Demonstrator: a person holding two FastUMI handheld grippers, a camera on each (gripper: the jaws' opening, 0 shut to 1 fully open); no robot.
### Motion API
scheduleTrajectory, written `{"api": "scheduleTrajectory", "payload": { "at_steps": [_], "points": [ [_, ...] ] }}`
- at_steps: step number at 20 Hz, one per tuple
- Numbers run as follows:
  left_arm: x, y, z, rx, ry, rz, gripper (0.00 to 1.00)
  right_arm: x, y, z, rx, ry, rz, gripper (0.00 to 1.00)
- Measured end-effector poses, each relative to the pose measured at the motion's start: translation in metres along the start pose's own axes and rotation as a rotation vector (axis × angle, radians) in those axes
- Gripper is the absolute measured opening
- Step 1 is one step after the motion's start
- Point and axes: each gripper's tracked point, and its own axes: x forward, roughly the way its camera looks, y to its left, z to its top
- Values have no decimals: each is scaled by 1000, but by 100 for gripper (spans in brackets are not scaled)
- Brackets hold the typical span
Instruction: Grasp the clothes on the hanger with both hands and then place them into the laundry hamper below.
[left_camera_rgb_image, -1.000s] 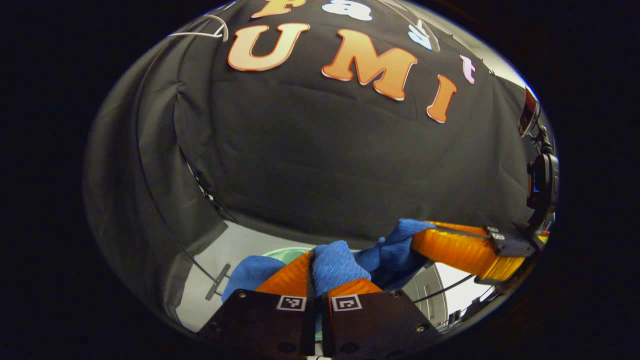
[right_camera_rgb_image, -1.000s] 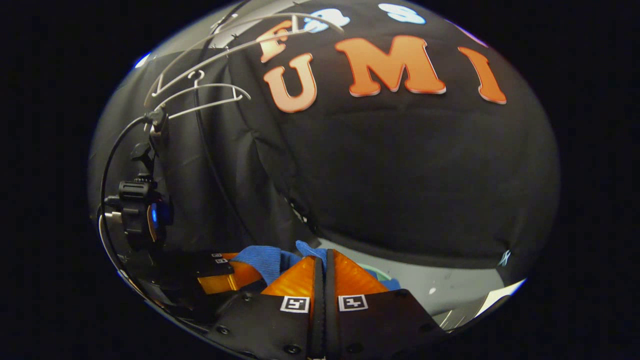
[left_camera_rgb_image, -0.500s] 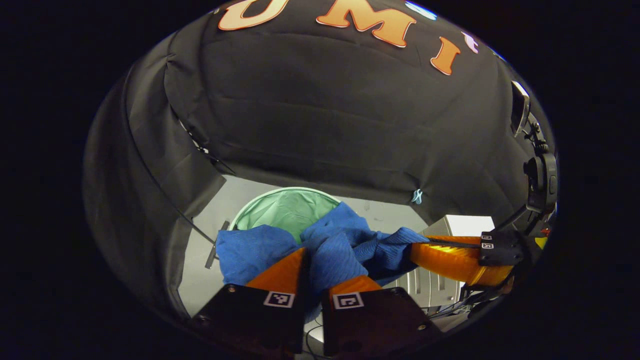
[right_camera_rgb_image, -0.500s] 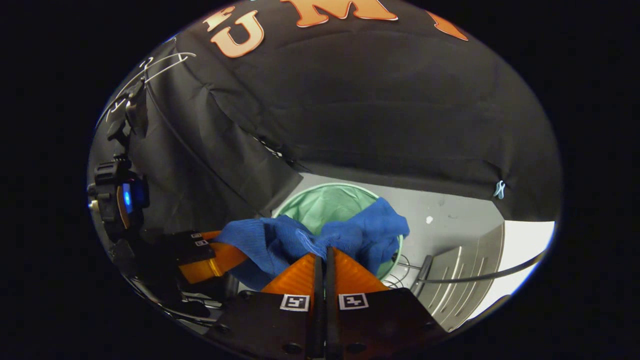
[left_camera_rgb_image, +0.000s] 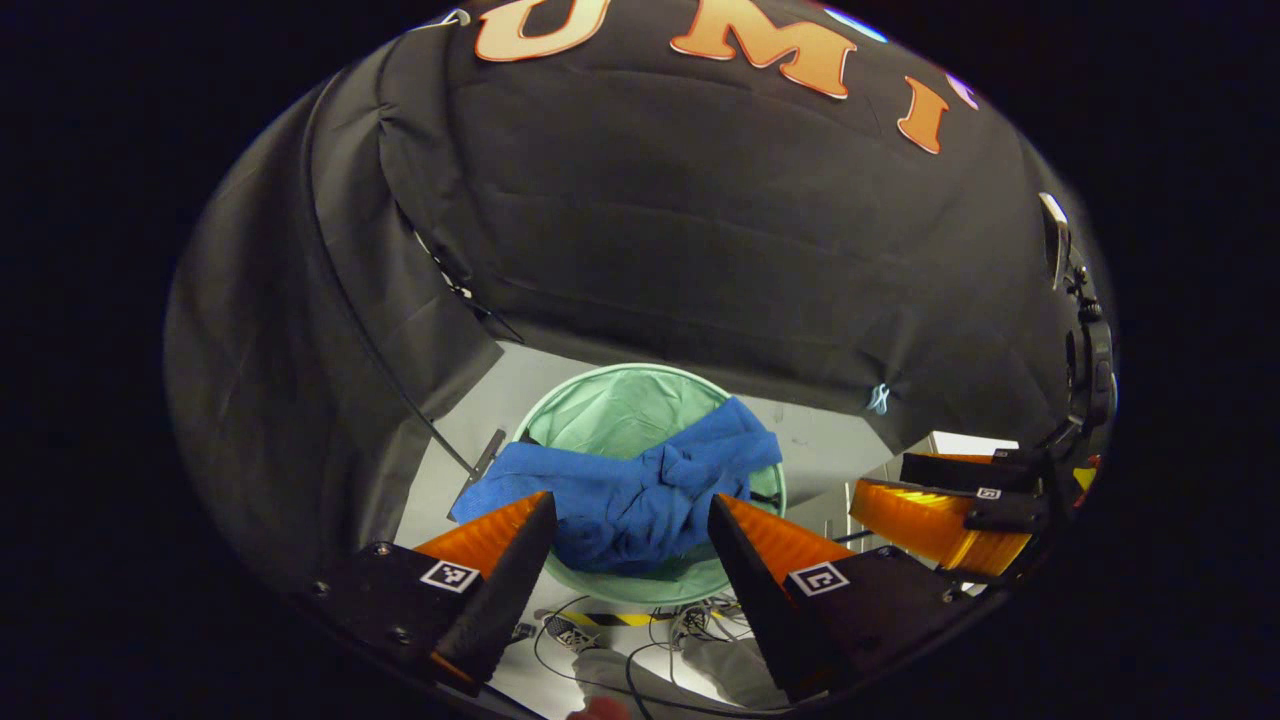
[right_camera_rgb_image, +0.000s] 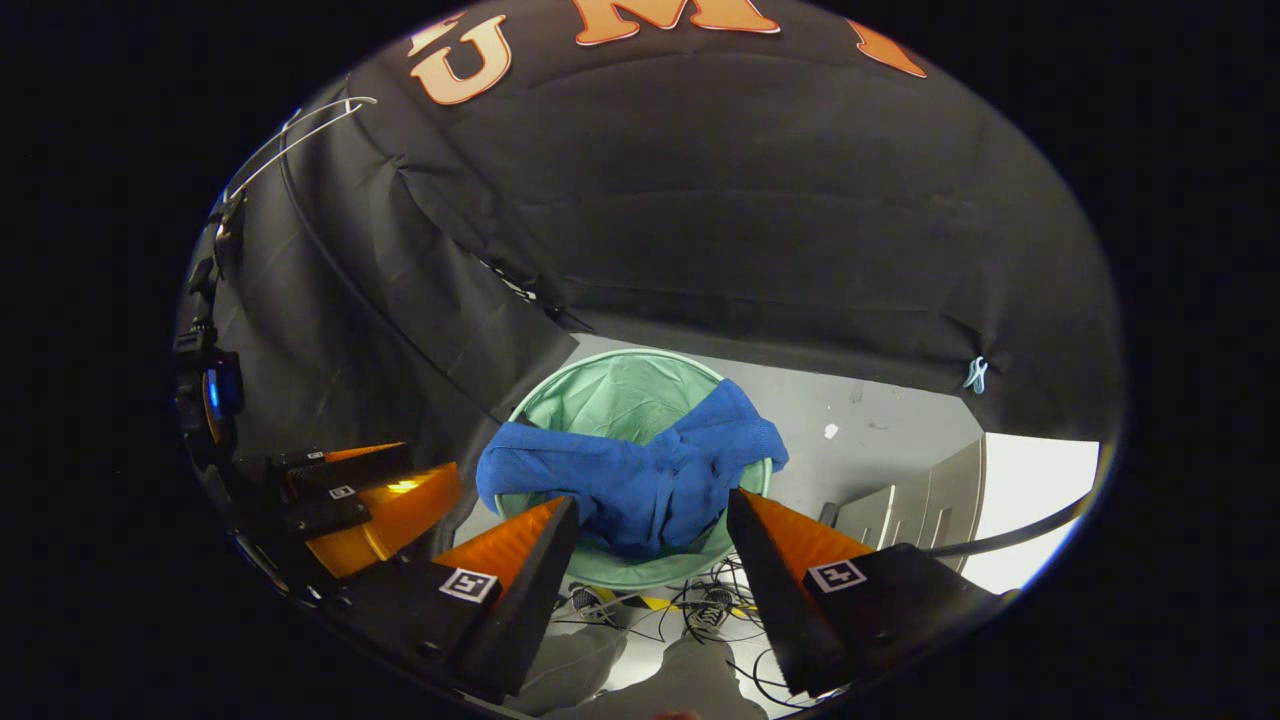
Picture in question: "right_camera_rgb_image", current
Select white plastic clothes hanger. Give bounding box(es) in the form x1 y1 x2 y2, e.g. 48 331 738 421
222 96 379 203

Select person's gray trousers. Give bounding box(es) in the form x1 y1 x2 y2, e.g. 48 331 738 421
505 620 771 720

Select black floor cables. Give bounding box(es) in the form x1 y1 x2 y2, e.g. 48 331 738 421
552 555 801 709

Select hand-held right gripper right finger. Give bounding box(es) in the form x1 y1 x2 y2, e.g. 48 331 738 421
726 488 1003 699

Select black backdrop cloth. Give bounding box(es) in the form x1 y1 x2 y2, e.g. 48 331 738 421
195 0 1126 473

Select white cabinet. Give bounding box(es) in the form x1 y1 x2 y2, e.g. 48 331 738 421
820 435 988 577

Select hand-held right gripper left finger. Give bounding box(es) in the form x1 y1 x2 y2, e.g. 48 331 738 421
325 495 581 704

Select blue corduroy jacket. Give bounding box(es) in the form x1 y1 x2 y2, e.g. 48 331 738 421
475 378 791 561

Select person's dark sneaker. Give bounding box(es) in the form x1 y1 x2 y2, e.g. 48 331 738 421
685 585 739 631
568 585 623 629

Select green laundry hamper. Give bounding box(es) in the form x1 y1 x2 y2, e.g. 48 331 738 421
508 348 777 591

